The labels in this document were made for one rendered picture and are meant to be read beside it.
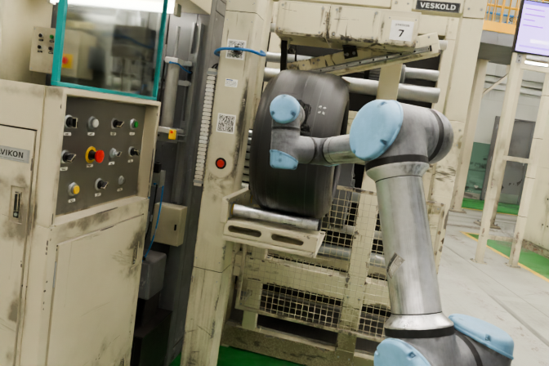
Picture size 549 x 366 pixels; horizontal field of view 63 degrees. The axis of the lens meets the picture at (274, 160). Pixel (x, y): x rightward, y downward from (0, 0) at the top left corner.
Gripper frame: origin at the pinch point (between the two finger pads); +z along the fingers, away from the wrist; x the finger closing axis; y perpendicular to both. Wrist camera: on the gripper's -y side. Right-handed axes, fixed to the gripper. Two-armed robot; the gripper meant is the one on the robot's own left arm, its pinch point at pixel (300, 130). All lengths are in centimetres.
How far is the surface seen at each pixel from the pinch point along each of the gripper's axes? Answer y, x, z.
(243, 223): -36.3, 17.3, 15.2
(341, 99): 14.3, -10.9, 11.0
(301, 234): -35.9, -4.7, 15.7
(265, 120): 1.8, 12.7, 1.8
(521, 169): 83, -398, 1054
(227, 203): -30.1, 24.3, 12.9
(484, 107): 215, -281, 1013
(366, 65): 39, -16, 57
